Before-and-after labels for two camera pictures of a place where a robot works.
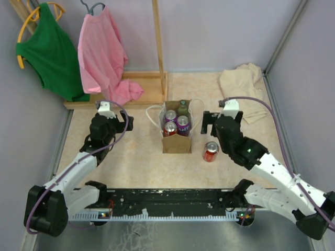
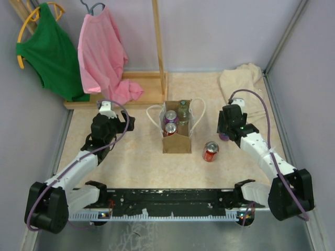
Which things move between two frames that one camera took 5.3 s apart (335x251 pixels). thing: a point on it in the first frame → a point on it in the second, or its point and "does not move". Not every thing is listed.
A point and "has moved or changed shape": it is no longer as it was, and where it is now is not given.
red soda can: [170, 128] does not move
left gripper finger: [130, 123] does not move
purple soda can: [182, 123] has moved or changed shape
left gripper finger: [123, 116] does not move
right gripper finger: [209, 117] → [222, 127]
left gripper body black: [115, 126] does not move
